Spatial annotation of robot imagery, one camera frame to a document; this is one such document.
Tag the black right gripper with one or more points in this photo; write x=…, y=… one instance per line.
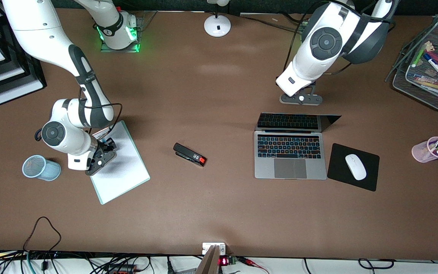
x=104, y=146

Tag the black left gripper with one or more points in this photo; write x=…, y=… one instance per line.
x=314, y=83

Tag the silver laptop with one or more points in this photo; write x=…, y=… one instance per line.
x=291, y=156

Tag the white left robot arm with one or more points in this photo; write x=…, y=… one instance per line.
x=325, y=42

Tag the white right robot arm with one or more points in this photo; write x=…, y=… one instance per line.
x=51, y=34

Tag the green marker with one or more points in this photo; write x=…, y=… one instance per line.
x=419, y=57

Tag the white marker with blue cap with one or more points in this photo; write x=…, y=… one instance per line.
x=436, y=67

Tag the white clipboard with green edge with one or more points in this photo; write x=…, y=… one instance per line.
x=127, y=171

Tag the blue mesh pen cup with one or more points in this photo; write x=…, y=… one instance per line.
x=49, y=170

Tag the black scissors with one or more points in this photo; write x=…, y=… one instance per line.
x=37, y=135

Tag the black stapler with red end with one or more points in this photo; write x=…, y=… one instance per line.
x=188, y=153

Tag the black mouse pad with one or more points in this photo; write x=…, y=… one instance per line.
x=337, y=167

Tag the white computer mouse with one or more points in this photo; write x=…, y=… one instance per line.
x=356, y=166

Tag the black stacked paper tray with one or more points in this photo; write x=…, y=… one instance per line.
x=32, y=74

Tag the black mesh desk organizer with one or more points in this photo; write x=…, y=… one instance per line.
x=413, y=87

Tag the white round lamp base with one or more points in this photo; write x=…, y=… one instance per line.
x=217, y=26

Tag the black orange power strip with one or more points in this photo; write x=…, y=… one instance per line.
x=122, y=269

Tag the pink translucent pen cup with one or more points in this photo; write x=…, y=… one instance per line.
x=420, y=152

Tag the circuit board with red display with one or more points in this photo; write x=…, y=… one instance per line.
x=223, y=261

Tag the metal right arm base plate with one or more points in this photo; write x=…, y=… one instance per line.
x=127, y=50

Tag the white mounting bracket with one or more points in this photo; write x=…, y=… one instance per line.
x=207, y=247

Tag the grey camera post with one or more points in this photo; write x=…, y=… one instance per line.
x=208, y=264

